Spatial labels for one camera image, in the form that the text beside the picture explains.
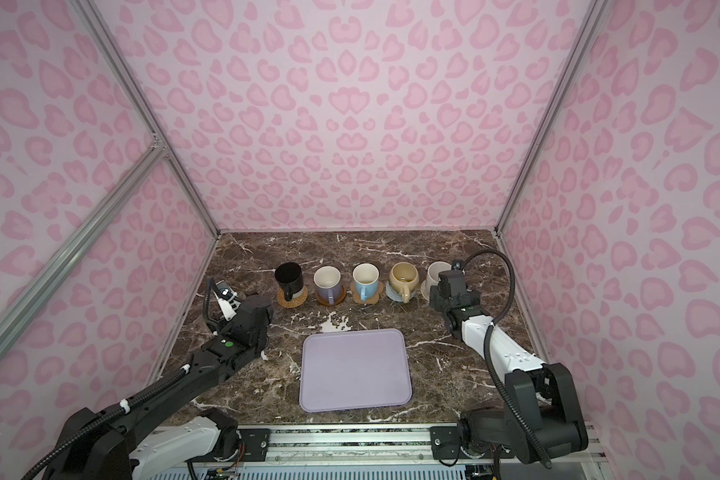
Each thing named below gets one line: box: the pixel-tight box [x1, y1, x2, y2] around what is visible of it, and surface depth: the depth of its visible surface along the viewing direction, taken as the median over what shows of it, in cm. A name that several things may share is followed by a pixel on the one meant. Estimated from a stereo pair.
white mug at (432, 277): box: [425, 261, 452, 294], surface depth 99 cm
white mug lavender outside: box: [313, 265, 343, 305], surface depth 97 cm
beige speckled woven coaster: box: [420, 280, 431, 303], surface depth 103 cm
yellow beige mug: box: [389, 262, 419, 303], surface depth 98 cm
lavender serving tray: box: [299, 328, 412, 413], surface depth 87 cm
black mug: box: [275, 262, 305, 302], surface depth 96 cm
